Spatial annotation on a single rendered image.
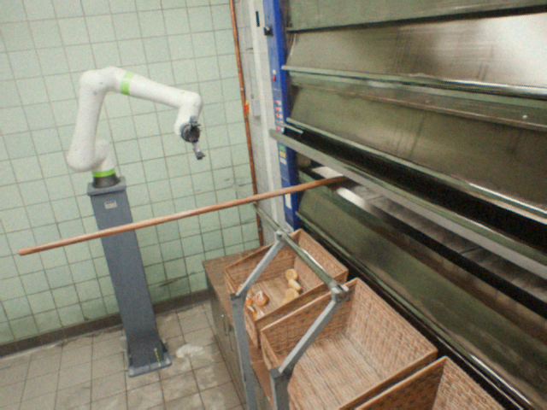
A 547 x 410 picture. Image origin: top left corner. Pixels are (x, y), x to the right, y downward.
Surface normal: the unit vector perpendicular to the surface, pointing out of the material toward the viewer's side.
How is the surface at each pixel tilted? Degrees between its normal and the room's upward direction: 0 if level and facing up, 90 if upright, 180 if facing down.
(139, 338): 90
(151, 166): 90
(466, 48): 70
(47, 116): 90
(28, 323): 90
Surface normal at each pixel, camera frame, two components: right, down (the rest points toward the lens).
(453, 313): -0.91, -0.11
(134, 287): 0.33, 0.30
